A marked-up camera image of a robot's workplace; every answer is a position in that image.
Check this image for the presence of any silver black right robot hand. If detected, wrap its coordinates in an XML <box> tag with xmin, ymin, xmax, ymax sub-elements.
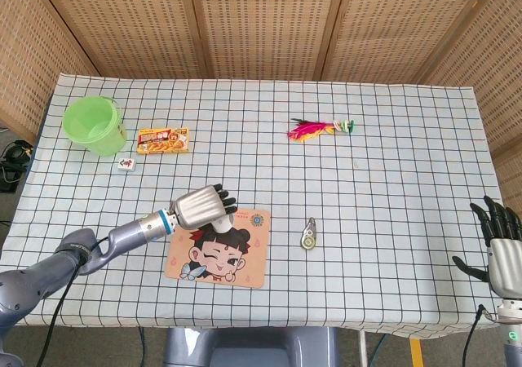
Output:
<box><xmin>451</xmin><ymin>195</ymin><xmax>522</xmax><ymax>301</ymax></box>

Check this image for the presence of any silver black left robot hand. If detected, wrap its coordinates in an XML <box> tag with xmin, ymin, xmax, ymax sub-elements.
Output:
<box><xmin>169</xmin><ymin>182</ymin><xmax>238</xmax><ymax>230</ymax></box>

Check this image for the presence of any cartoon girl mouse pad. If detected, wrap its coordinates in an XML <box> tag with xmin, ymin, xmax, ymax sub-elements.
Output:
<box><xmin>164</xmin><ymin>207</ymin><xmax>272</xmax><ymax>290</ymax></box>

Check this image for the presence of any yellow curry box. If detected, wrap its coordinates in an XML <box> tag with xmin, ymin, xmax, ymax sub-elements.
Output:
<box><xmin>136</xmin><ymin>126</ymin><xmax>191</xmax><ymax>155</ymax></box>

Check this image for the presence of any grey correction tape dispenser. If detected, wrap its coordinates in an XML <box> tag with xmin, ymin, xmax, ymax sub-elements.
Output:
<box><xmin>299</xmin><ymin>217</ymin><xmax>318</xmax><ymax>251</ymax></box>

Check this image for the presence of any green plastic bucket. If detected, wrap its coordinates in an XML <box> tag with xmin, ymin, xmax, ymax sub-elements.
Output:
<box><xmin>61</xmin><ymin>95</ymin><xmax>126</xmax><ymax>157</ymax></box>

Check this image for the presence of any colourful feather shuttlecock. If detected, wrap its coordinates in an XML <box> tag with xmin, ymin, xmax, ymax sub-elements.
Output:
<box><xmin>286</xmin><ymin>117</ymin><xmax>356</xmax><ymax>144</ymax></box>

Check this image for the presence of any blue checked tablecloth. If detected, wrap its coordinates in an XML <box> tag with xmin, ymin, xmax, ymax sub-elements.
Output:
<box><xmin>0</xmin><ymin>72</ymin><xmax>515</xmax><ymax>339</ymax></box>

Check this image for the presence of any grey robot torso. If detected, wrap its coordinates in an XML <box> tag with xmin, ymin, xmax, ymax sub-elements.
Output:
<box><xmin>162</xmin><ymin>326</ymin><xmax>339</xmax><ymax>367</ymax></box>

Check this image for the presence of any woven wooden folding screen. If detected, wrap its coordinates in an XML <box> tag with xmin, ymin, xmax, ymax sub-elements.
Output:
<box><xmin>0</xmin><ymin>0</ymin><xmax>522</xmax><ymax>221</ymax></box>

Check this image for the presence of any black floor equipment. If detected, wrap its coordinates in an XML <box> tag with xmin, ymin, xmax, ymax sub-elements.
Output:
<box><xmin>0</xmin><ymin>138</ymin><xmax>34</xmax><ymax>193</ymax></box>

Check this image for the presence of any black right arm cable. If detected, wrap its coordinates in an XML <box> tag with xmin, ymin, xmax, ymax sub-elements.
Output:
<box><xmin>460</xmin><ymin>303</ymin><xmax>498</xmax><ymax>367</ymax></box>

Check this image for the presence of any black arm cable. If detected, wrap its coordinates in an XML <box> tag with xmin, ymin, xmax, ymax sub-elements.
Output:
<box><xmin>460</xmin><ymin>303</ymin><xmax>498</xmax><ymax>367</ymax></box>
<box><xmin>38</xmin><ymin>236</ymin><xmax>111</xmax><ymax>367</ymax></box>

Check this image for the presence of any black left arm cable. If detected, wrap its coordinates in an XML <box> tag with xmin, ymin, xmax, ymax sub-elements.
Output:
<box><xmin>38</xmin><ymin>236</ymin><xmax>111</xmax><ymax>367</ymax></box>

